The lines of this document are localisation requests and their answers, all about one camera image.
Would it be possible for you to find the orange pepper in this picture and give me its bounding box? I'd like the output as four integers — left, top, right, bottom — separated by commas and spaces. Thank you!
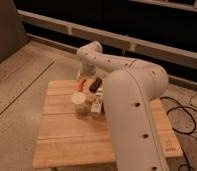
77, 79, 86, 92

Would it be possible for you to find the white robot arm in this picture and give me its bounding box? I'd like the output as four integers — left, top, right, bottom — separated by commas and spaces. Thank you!
77, 41, 169, 171

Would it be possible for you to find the black rectangular object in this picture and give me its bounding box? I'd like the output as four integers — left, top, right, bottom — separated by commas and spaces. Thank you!
89, 77, 102, 93

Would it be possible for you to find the small white bottle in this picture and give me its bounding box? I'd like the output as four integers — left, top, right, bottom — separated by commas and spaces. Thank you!
91, 88, 103, 116

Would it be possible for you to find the white lidded jar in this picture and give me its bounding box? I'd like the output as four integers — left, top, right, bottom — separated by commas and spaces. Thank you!
71, 92, 87, 114

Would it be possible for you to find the wooden cutting board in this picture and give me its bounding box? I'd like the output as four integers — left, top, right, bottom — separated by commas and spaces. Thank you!
32, 79, 184, 169

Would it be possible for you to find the grey cabinet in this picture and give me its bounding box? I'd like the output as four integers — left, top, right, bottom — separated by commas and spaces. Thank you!
0, 0, 28, 63

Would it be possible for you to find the white wooden rail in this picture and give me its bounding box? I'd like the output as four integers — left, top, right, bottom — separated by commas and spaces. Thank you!
18, 10, 197, 70

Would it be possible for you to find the black cable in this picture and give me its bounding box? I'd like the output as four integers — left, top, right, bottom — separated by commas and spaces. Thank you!
159, 93, 197, 171

